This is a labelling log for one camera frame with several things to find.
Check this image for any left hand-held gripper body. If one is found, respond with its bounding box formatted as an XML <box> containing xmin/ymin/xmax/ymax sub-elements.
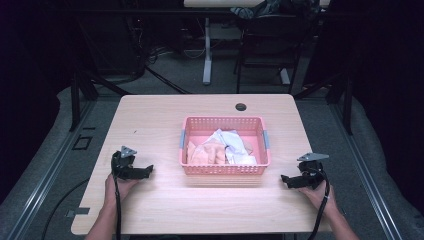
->
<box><xmin>110</xmin><ymin>145</ymin><xmax>142</xmax><ymax>181</ymax></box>

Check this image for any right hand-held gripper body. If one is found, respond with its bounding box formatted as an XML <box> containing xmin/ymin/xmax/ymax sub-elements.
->
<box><xmin>296</xmin><ymin>152</ymin><xmax>330</xmax><ymax>188</ymax></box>

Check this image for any person's left hand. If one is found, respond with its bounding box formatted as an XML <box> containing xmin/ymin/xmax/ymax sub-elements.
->
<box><xmin>104</xmin><ymin>173</ymin><xmax>141</xmax><ymax>205</ymax></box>

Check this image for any person's right hand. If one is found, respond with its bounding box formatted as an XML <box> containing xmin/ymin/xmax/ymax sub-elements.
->
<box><xmin>297</xmin><ymin>180</ymin><xmax>338</xmax><ymax>216</ymax></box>

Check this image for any white cloth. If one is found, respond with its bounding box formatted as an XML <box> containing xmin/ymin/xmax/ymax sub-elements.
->
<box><xmin>199</xmin><ymin>128</ymin><xmax>258</xmax><ymax>166</ymax></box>

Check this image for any peach cloth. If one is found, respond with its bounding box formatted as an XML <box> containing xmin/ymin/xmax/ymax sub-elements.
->
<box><xmin>186</xmin><ymin>139</ymin><xmax>254</xmax><ymax>166</ymax></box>

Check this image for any grey floor tape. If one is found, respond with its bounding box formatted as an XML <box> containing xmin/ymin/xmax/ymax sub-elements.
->
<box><xmin>65</xmin><ymin>207</ymin><xmax>91</xmax><ymax>219</ymax></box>

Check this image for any pink plastic basket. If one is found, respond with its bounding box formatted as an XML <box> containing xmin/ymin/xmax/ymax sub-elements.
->
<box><xmin>178</xmin><ymin>115</ymin><xmax>271</xmax><ymax>177</ymax></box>

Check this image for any black metal stand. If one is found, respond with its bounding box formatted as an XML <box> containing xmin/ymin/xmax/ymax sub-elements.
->
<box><xmin>68</xmin><ymin>19</ymin><xmax>133</xmax><ymax>133</ymax></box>
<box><xmin>293</xmin><ymin>71</ymin><xmax>355</xmax><ymax>136</ymax></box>

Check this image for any white desk leg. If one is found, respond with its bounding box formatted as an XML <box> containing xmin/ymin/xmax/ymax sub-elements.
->
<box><xmin>202</xmin><ymin>17</ymin><xmax>213</xmax><ymax>86</ymax></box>
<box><xmin>279</xmin><ymin>67</ymin><xmax>291</xmax><ymax>86</ymax></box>

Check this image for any black chair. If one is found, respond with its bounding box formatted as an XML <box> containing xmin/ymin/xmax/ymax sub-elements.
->
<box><xmin>233</xmin><ymin>12</ymin><xmax>306</xmax><ymax>95</ymax></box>

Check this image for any grey clothing heap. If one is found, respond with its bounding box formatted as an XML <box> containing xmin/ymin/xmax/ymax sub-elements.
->
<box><xmin>229</xmin><ymin>0</ymin><xmax>291</xmax><ymax>20</ymax></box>

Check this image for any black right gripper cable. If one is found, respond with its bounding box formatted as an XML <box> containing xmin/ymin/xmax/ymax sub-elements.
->
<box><xmin>305</xmin><ymin>168</ymin><xmax>332</xmax><ymax>240</ymax></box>

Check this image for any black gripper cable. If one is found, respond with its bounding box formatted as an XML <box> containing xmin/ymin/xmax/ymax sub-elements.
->
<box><xmin>305</xmin><ymin>168</ymin><xmax>332</xmax><ymax>240</ymax></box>
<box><xmin>113</xmin><ymin>175</ymin><xmax>123</xmax><ymax>240</ymax></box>

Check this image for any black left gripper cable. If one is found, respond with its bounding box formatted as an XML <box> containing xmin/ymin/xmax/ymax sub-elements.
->
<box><xmin>113</xmin><ymin>175</ymin><xmax>123</xmax><ymax>240</ymax></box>

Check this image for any aluminium floor rail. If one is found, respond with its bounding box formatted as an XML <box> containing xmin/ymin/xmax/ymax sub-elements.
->
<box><xmin>5</xmin><ymin>99</ymin><xmax>98</xmax><ymax>240</ymax></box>
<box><xmin>328</xmin><ymin>101</ymin><xmax>406</xmax><ymax>240</ymax></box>

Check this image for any black floor cable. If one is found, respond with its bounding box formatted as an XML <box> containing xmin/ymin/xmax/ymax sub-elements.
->
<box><xmin>40</xmin><ymin>177</ymin><xmax>92</xmax><ymax>240</ymax></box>

